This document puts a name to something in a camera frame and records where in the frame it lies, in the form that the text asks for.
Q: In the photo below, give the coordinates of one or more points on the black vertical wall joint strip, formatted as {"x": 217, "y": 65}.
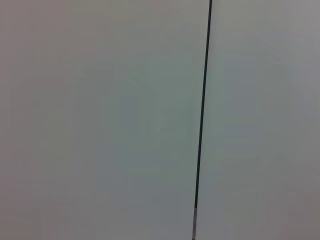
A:
{"x": 203, "y": 100}

